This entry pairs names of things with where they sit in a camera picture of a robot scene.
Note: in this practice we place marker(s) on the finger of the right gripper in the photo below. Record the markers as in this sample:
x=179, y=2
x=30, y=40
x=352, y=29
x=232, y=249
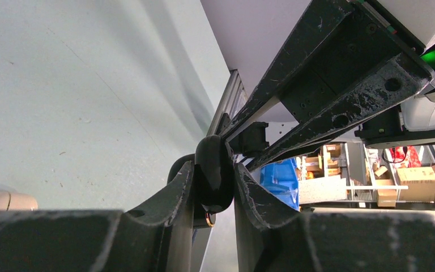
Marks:
x=389, y=84
x=315, y=25

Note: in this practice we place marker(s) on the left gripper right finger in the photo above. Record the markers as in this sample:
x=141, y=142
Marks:
x=271, y=236

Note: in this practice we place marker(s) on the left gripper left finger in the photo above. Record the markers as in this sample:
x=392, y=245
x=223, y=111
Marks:
x=154, y=236

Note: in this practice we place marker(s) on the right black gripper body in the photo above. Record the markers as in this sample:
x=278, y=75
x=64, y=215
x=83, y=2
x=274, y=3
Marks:
x=372, y=34

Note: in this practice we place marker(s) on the beige earbud charging case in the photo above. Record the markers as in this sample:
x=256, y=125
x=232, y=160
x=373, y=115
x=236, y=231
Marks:
x=17, y=201

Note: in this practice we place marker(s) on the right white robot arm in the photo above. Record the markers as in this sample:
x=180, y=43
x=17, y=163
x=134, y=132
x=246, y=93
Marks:
x=342, y=64

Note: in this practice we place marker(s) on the blue plastic storage bin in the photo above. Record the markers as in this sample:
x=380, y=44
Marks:
x=281, y=180

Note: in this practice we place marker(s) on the cardboard box right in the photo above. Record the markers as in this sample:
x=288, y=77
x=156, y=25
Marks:
x=420, y=182

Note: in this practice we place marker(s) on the cardboard box small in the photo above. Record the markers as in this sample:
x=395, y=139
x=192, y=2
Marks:
x=386, y=197

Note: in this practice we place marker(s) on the right aluminium frame post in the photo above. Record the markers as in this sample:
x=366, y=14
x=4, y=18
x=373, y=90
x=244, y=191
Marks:
x=233, y=99

